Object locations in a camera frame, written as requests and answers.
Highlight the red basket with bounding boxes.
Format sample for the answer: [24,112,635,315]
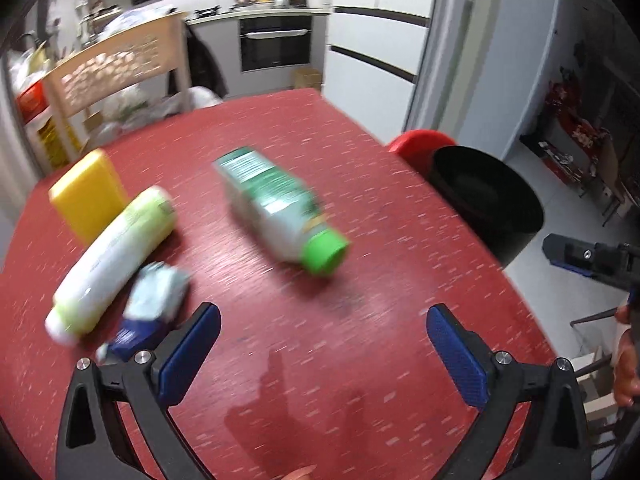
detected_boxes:
[15,82,54,124]

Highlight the blue white tissue packet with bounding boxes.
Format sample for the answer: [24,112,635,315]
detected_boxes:
[96,261,192,364]

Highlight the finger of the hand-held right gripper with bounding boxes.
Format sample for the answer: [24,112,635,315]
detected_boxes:
[542,232,640,293]

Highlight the cardboard box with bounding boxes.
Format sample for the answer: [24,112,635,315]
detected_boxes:
[292,67,324,94]

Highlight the yellow sponge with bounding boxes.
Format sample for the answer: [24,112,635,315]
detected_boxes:
[48,148,128,244]

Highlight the red gift bags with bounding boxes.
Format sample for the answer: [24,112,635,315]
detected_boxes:
[545,80,612,162]

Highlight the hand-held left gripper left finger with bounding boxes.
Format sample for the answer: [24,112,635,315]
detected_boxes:
[56,301,222,480]

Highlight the white green tube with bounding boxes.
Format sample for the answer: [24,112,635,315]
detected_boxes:
[44,186,177,347]

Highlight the yellow crate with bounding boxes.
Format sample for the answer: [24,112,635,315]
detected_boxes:
[37,120,84,171]

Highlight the person's right hand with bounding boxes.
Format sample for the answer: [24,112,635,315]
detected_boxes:
[614,305,640,408]

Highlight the black jacket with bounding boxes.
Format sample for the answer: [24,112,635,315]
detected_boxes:
[185,25,229,101]

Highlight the white plastic bags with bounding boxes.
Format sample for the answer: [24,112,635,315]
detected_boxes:
[95,85,224,137]

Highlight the black trash bin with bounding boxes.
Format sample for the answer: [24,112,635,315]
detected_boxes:
[430,145,545,267]

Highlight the white refrigerator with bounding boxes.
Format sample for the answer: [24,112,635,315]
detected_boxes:
[322,0,444,137]

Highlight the green cap plastic bottle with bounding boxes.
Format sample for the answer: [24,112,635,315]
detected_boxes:
[213,146,351,278]

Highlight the wooden chair with flower cutouts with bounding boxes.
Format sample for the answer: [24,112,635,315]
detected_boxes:
[42,10,193,154]

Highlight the beige chair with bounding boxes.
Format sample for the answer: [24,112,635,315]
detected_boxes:
[570,305,627,461]

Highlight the red stool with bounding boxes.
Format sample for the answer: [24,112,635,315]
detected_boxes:
[387,129,458,167]

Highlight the built-in oven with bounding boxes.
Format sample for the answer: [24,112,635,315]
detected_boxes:
[238,14,314,74]

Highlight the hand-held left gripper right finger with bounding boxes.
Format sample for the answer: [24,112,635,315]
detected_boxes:
[426,303,594,480]

